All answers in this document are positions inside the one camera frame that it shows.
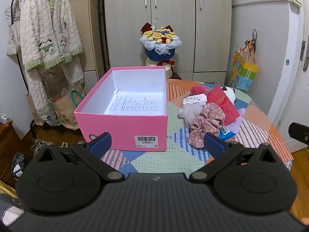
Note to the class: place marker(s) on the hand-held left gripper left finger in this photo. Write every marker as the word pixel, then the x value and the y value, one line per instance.
pixel 100 143

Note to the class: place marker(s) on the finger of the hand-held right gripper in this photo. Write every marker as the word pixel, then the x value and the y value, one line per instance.
pixel 300 133

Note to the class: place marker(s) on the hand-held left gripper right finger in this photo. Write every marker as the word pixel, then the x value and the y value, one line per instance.
pixel 214 145

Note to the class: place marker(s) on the blue tissue packet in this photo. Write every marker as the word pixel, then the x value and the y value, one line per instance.
pixel 227 133

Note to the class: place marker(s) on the pink cardboard box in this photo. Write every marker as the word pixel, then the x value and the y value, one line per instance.
pixel 120 128

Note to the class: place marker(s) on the floral scrunchie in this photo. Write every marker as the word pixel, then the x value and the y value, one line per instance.
pixel 207 116

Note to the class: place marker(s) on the white sheer cloth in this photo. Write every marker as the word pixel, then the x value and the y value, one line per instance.
pixel 185 113

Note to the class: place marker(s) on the red envelope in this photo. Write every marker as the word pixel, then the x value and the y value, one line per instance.
pixel 224 101

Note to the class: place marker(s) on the white tissue pack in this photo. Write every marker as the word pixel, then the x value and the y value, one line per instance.
pixel 193 100

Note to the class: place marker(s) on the white panda plush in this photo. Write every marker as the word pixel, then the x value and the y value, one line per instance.
pixel 230 94

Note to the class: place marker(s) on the pink fluffy scrunchie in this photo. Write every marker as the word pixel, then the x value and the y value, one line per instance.
pixel 198 90

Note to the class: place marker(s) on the patchwork tablecloth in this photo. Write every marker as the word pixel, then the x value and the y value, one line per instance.
pixel 173 159

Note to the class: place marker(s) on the white door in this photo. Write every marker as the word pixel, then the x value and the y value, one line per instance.
pixel 294 89

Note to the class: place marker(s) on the printed paper sheet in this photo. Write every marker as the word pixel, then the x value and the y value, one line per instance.
pixel 137 104

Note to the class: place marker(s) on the white printed shopping bag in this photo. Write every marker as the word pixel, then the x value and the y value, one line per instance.
pixel 48 118

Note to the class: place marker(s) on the grey sneaker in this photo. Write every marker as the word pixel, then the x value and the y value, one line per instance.
pixel 38 146

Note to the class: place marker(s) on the metal door lock plate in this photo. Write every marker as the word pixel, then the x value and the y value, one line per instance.
pixel 305 58

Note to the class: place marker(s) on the colourful gift bag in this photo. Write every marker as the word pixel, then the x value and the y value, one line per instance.
pixel 246 75

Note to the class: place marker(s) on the cream fluffy pajama pants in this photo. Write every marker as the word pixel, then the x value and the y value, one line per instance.
pixel 36 89

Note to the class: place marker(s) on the black bag with tag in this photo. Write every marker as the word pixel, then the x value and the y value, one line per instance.
pixel 18 165

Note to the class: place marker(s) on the wooden cabinet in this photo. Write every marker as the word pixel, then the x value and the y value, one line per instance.
pixel 9 145

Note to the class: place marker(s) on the cream round box with ribbon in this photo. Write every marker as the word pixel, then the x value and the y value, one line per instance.
pixel 152 63

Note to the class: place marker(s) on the black hook with orange ribbon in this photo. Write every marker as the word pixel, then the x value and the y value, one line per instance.
pixel 251 43

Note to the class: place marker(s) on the yellow flower bouquet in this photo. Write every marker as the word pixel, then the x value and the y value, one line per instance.
pixel 159 37

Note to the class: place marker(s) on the beige wardrobe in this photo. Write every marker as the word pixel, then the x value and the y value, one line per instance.
pixel 173 29

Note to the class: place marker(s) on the cream fluffy cardigan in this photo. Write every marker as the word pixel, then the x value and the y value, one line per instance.
pixel 43 29

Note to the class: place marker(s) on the beige tote bag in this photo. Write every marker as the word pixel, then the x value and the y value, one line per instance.
pixel 13 41

